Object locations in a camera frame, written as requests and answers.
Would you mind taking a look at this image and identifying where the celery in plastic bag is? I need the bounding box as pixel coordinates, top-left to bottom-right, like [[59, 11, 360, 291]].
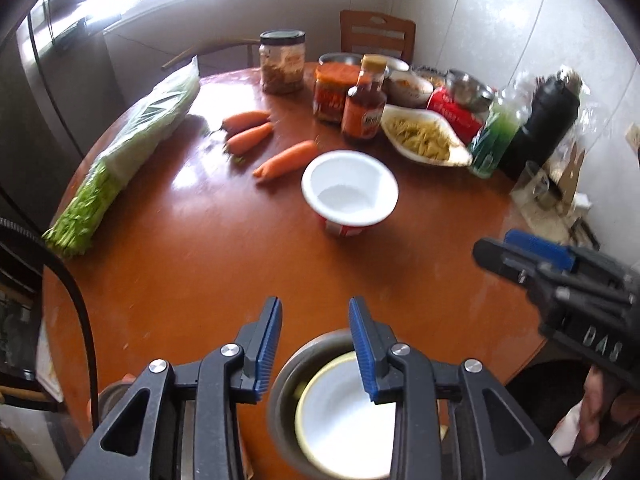
[[42, 57, 201, 260]]

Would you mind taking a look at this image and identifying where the carrot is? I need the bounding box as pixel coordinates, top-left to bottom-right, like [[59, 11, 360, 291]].
[[252, 140, 320, 182], [225, 121, 276, 157], [221, 111, 271, 133]]

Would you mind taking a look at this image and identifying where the black thermos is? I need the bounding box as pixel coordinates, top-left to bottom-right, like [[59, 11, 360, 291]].
[[500, 76, 582, 182]]

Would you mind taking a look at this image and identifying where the brown bottle with yellow cap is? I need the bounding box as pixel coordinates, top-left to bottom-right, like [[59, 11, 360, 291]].
[[341, 54, 388, 142]]

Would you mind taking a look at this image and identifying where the small steel bowl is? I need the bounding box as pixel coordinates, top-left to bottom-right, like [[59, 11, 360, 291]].
[[444, 69, 496, 113]]

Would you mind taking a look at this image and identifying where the green bottle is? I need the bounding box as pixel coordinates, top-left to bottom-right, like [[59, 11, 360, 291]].
[[469, 87, 523, 179]]

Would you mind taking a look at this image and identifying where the red box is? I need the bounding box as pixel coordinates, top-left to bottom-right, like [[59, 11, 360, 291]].
[[426, 86, 483, 146]]

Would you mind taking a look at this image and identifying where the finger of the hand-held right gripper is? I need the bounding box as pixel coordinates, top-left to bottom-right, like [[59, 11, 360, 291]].
[[505, 229, 640, 291], [472, 238, 631, 311]]

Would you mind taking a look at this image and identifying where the clear jar with black lid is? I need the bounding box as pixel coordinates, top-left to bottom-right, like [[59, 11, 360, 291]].
[[259, 29, 307, 96]]

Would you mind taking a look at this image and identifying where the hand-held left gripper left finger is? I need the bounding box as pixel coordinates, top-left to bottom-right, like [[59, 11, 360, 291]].
[[62, 296, 283, 480]]

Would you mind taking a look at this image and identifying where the grey refrigerator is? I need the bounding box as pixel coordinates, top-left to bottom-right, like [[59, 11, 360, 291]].
[[0, 0, 121, 211]]

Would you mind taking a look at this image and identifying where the large steel bowl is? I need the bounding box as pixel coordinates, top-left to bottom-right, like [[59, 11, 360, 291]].
[[266, 329, 396, 480]]

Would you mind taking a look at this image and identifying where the black metal chair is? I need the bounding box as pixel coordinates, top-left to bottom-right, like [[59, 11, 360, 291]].
[[0, 217, 98, 431]]

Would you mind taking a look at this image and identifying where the red and white paper bowl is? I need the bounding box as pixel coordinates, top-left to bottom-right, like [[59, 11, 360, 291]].
[[301, 150, 400, 238]]

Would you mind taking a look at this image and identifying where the steel basin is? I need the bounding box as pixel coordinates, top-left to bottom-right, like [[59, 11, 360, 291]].
[[318, 52, 411, 73]]

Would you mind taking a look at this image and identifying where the white dish of noodles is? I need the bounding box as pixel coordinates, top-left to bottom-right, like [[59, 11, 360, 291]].
[[380, 110, 473, 167]]

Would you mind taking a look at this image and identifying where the red sauce jar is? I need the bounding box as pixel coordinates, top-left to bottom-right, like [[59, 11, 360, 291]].
[[312, 62, 363, 125]]

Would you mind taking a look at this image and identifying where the glass cup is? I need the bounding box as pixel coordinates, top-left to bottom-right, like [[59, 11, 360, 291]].
[[510, 161, 561, 211]]

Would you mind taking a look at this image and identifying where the person's right hand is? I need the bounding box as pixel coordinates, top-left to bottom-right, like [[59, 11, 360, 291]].
[[575, 365, 640, 461]]

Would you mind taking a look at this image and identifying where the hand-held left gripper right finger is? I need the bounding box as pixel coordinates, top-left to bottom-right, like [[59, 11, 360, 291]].
[[348, 296, 576, 480]]

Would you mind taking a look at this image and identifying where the white bowl with food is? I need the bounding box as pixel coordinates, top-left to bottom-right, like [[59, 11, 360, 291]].
[[385, 70, 435, 107]]

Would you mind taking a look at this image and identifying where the yellow mug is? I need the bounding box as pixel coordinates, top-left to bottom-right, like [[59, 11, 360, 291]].
[[295, 351, 401, 480]]

